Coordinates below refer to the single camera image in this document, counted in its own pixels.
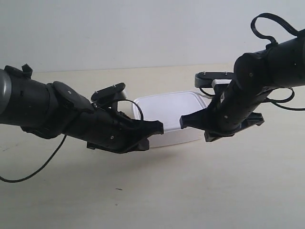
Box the white lidded plastic container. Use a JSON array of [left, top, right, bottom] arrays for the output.
[[132, 91, 207, 148]]

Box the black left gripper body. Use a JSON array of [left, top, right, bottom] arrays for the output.
[[66, 108, 143, 154]]

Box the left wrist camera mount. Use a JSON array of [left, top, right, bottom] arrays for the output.
[[91, 83, 127, 111]]

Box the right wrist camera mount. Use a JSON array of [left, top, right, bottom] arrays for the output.
[[194, 72, 235, 97]]

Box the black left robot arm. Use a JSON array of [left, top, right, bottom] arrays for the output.
[[0, 65, 164, 154]]

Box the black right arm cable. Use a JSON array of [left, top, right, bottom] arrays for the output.
[[199, 13, 305, 112]]

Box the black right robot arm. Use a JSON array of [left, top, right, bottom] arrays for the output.
[[180, 34, 305, 142]]

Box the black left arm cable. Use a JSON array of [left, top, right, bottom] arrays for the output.
[[0, 99, 145, 183]]

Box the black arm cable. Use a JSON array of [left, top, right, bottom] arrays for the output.
[[0, 99, 145, 183], [199, 13, 305, 112]]

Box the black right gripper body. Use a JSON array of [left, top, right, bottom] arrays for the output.
[[209, 81, 276, 134]]

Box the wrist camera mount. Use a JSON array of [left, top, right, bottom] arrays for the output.
[[194, 72, 235, 97], [91, 83, 127, 111]]

